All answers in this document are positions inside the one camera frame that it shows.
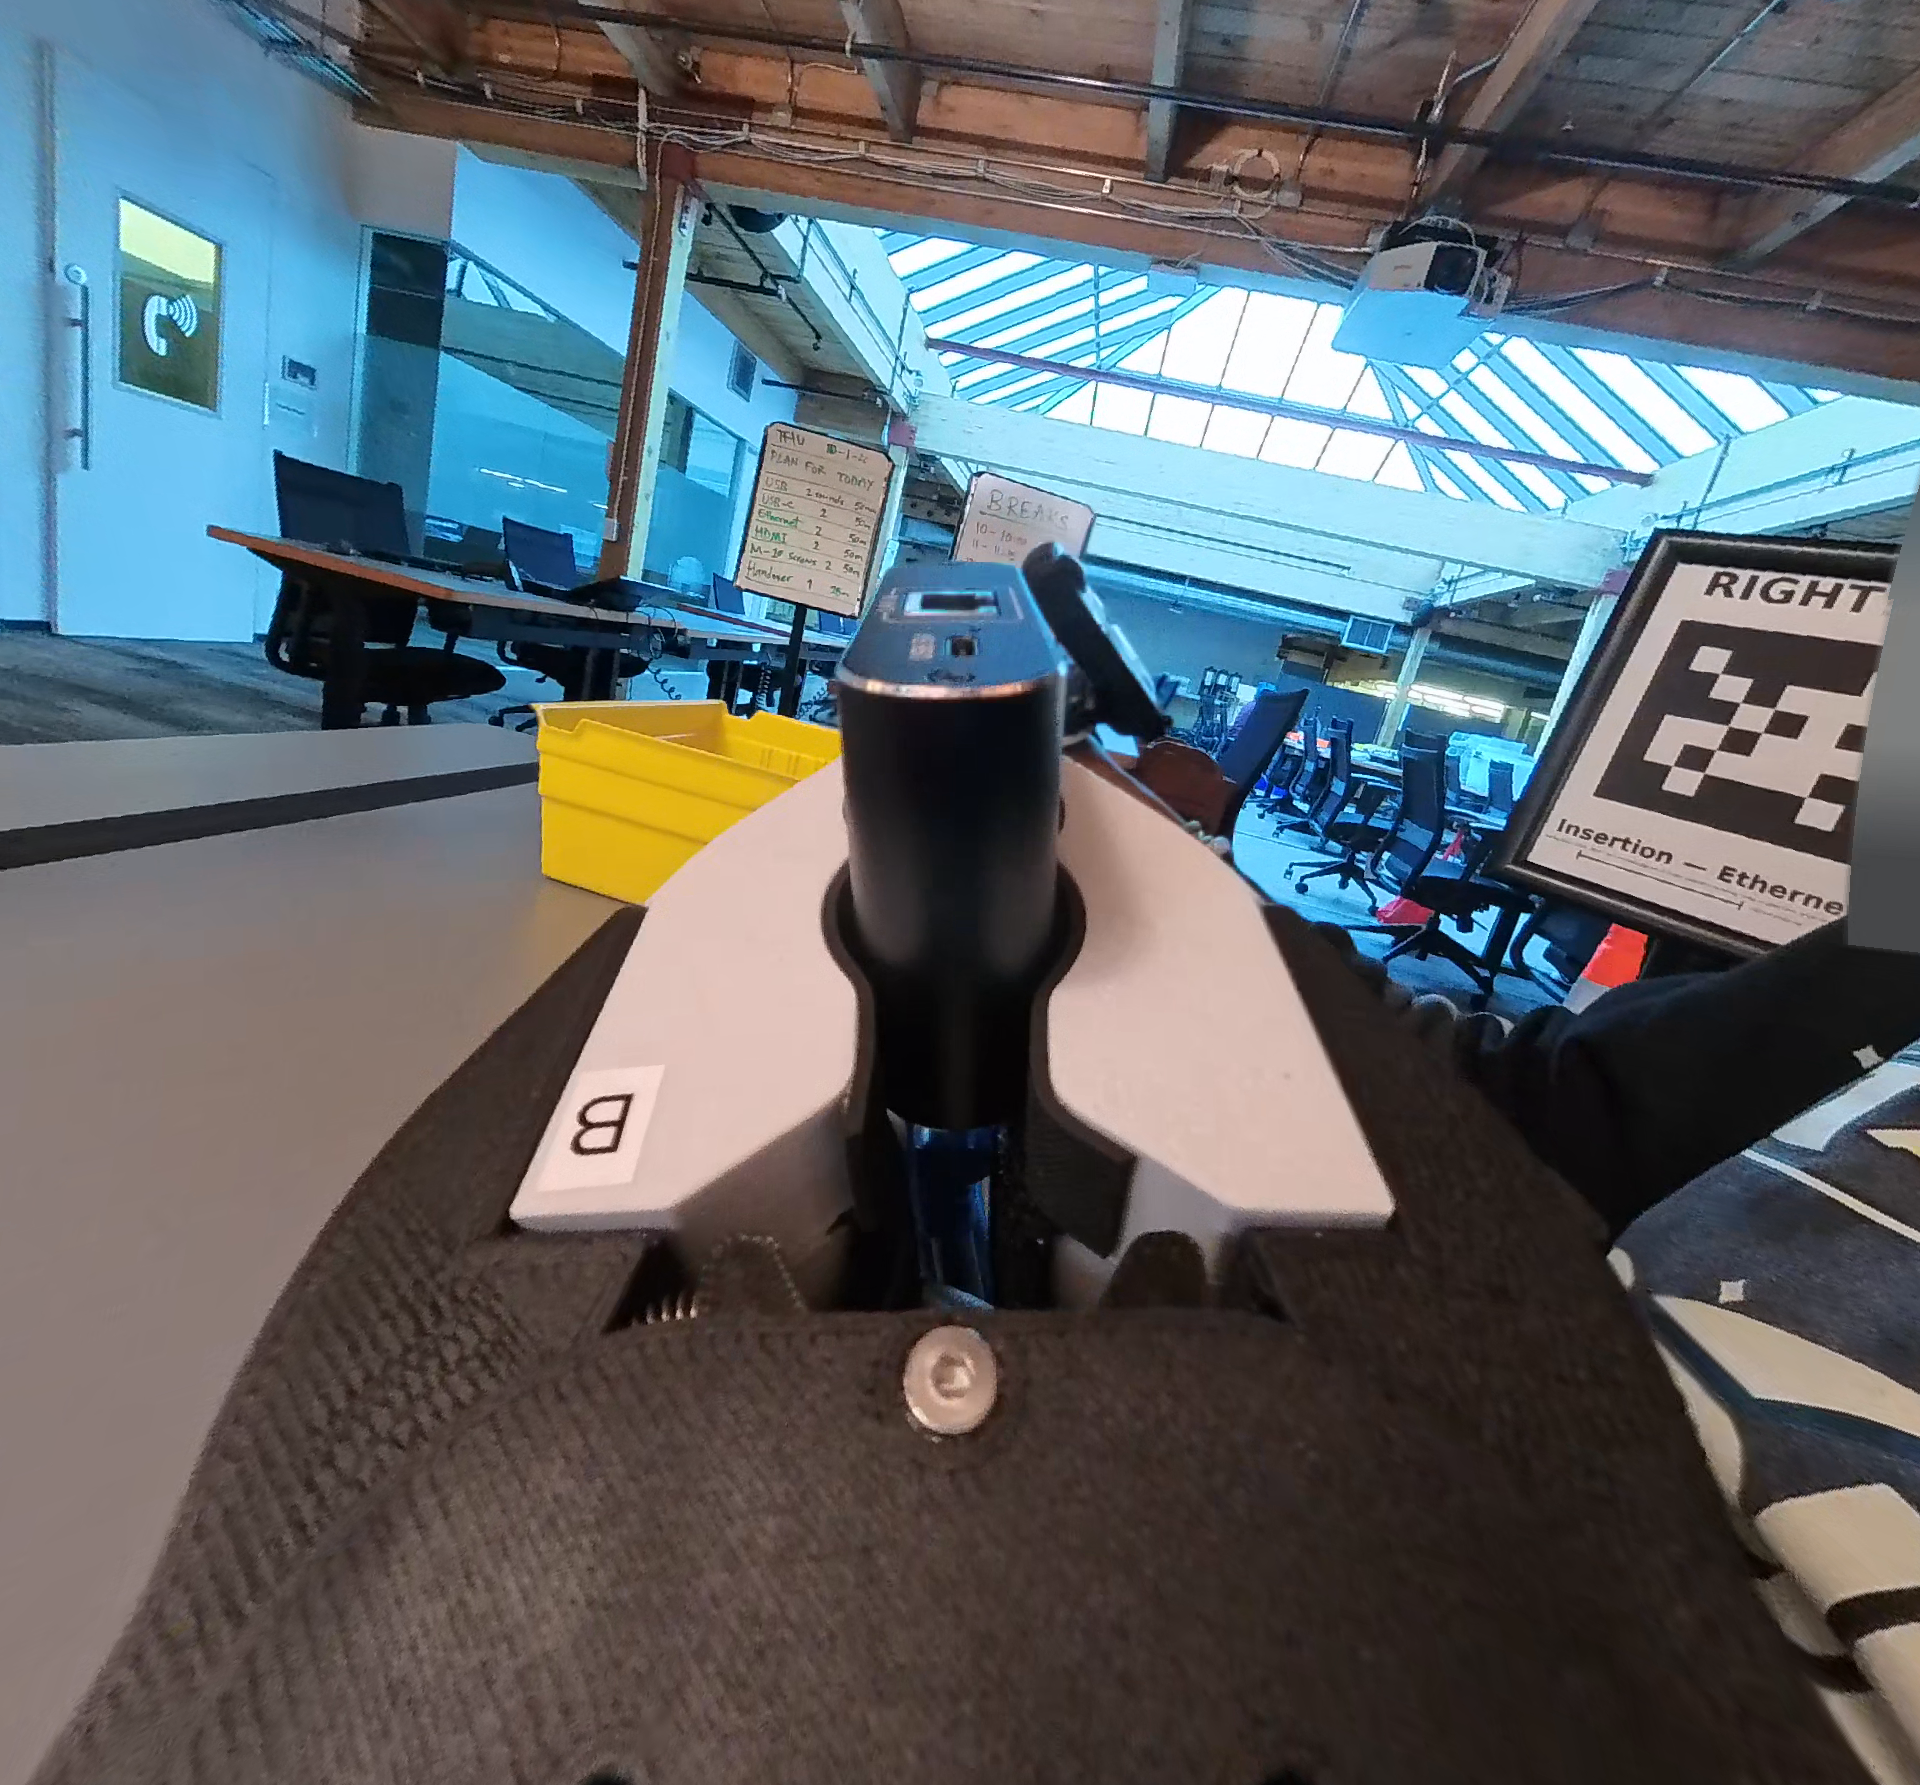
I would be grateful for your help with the long wooden office desk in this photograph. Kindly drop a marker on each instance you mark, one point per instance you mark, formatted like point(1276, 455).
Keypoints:
point(451, 588)

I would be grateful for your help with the wooden support post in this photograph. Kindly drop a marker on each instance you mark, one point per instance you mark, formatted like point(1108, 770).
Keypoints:
point(645, 361)

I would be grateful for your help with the framed square marker sign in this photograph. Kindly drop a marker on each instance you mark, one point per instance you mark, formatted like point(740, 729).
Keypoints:
point(1724, 734)

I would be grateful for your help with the yellow plastic bin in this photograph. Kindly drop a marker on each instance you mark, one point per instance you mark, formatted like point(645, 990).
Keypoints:
point(630, 825)

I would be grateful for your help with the whiteboard with green underlines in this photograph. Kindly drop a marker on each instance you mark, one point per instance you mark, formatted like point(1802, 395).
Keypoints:
point(819, 518)

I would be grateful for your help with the brown leather chair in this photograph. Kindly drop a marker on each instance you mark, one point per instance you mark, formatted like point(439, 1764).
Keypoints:
point(1184, 783)

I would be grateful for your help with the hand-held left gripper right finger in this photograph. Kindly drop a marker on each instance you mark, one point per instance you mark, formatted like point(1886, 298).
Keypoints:
point(1201, 1034)

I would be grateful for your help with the group of black office chairs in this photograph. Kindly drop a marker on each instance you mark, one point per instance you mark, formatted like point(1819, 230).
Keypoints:
point(1411, 811)

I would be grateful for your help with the white door with yellow window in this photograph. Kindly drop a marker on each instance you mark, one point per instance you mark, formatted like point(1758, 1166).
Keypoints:
point(165, 511)

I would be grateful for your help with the white ceiling projector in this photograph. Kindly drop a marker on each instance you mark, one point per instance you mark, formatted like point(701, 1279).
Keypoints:
point(1416, 301)

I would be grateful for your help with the whiteboard with red underlines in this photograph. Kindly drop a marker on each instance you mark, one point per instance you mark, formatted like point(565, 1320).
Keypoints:
point(1028, 518)

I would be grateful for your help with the black swivel desk chair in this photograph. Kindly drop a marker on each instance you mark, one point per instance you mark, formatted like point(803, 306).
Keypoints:
point(337, 511)
point(540, 555)

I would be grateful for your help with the orange traffic cone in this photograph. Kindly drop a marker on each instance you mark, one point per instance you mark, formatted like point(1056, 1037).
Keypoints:
point(1611, 956)

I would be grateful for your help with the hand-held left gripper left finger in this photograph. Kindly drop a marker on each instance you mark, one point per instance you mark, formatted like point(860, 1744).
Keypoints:
point(706, 1005)

